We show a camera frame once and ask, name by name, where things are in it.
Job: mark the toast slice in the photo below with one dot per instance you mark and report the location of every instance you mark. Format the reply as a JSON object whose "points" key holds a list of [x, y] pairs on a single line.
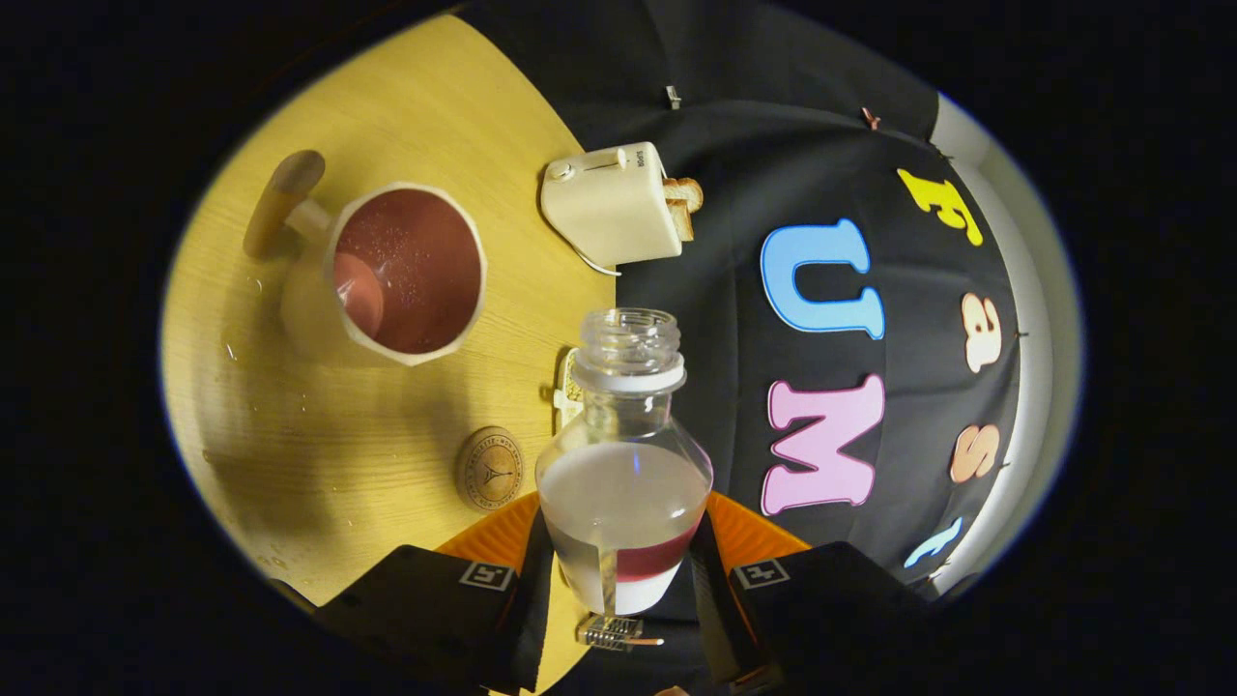
{"points": [[686, 191], [682, 224]]}

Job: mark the round cork coaster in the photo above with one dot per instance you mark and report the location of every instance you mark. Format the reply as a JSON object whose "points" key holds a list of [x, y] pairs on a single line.
{"points": [[490, 469]]}

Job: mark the wooden table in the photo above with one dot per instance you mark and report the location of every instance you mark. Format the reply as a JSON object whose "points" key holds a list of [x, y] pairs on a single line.
{"points": [[406, 106]]}

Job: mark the clear juice bottle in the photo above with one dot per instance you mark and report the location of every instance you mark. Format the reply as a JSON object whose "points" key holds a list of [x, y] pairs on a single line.
{"points": [[623, 483]]}

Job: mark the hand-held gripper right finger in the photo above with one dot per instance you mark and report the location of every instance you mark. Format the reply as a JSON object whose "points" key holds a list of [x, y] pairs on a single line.
{"points": [[831, 599]]}

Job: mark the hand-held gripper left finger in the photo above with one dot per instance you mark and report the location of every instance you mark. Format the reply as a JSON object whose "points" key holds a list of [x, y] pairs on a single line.
{"points": [[416, 599]]}

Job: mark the white toaster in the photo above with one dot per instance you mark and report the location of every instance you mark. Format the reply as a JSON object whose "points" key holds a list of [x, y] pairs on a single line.
{"points": [[609, 203]]}

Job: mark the white divided condiment dish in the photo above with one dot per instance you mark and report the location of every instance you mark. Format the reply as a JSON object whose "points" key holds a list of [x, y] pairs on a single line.
{"points": [[565, 391]]}

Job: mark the red cloth clip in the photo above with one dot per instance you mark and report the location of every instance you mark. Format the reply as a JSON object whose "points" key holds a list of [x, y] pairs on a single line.
{"points": [[872, 118]]}

